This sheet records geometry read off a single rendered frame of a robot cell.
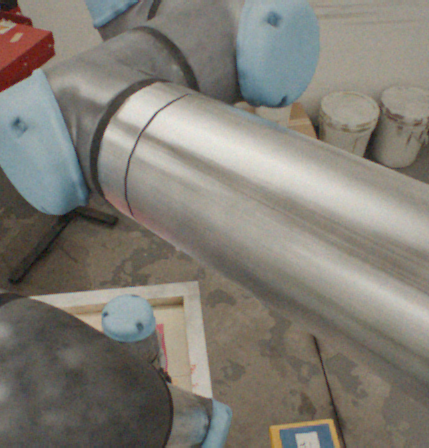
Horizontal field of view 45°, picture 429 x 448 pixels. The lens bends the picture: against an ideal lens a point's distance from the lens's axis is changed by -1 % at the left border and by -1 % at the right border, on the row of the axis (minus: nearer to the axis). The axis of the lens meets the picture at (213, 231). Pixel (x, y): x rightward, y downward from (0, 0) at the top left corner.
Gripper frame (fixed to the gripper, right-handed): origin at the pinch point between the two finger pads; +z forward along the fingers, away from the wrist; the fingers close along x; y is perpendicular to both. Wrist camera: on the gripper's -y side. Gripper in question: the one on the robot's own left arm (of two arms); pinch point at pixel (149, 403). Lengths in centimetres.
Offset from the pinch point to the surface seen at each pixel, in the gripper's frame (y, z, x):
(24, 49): -123, -11, -36
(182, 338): -16.5, 4.7, 7.7
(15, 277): -113, 96, -67
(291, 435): 8.3, 3.4, 26.9
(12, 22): -145, -11, -43
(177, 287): -28.1, 1.1, 7.6
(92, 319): -23.9, 4.7, -12.5
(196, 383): -3.7, 1.3, 9.6
